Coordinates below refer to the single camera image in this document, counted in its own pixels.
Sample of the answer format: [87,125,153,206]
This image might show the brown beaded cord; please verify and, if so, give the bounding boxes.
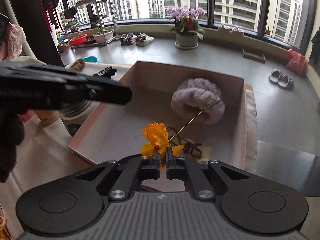
[166,127,203,158]

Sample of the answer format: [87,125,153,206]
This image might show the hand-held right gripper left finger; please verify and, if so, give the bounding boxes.
[73,153,161,201]

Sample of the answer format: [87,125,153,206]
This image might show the cardboard box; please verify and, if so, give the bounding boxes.
[67,60,253,193]

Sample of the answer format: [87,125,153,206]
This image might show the pink plastic bag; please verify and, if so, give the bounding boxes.
[286,48,309,75]

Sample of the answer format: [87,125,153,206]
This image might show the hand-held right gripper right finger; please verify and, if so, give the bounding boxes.
[166,148,250,198]

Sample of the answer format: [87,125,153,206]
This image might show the white ribbed container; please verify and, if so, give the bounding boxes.
[58,97,98,137]

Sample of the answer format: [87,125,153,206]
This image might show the potted purple orchid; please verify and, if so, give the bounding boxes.
[165,6,206,50]

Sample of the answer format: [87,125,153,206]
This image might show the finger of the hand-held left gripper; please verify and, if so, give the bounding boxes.
[84,76,133,106]

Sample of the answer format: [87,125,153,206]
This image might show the orange artificial flower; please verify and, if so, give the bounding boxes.
[141,99,222,169]

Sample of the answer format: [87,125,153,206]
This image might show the grey knitted slipper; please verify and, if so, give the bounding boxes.
[269,69,283,83]
[278,74,295,90]

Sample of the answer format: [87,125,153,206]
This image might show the beige bed sheet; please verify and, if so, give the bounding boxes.
[0,55,137,233]

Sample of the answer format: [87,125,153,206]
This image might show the brown fluffy toy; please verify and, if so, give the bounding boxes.
[68,58,87,71]

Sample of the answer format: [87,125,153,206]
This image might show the brown wooden block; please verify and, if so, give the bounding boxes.
[242,48,266,64]

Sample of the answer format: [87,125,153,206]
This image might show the teal plastic basin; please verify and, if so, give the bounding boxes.
[82,55,100,64]

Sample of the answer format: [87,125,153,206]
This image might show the white paper roll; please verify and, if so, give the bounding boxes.
[50,24,59,47]

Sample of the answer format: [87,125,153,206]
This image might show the purple fluffy slippers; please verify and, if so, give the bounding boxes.
[171,77,226,125]

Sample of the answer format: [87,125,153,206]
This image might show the metal shelf rack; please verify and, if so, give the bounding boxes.
[59,0,118,49]

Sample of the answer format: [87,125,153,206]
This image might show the black hair clip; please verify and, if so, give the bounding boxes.
[93,66,118,79]

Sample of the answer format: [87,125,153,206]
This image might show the red plastic basin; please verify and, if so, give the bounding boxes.
[69,34,88,46]

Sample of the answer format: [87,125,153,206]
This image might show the white planter pot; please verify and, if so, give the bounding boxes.
[93,29,114,44]

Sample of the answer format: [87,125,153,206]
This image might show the pink cloth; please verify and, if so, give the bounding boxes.
[0,22,27,61]

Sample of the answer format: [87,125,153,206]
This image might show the dark glossy table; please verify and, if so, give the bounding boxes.
[250,141,320,198]

